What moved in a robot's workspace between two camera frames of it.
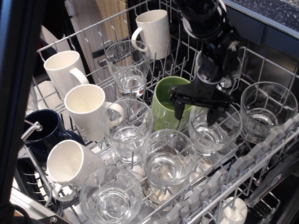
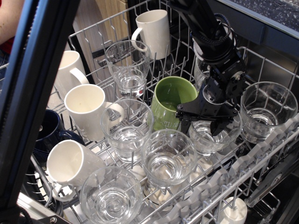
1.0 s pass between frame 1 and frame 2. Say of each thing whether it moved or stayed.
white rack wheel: stayed
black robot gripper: moved
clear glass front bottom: stayed
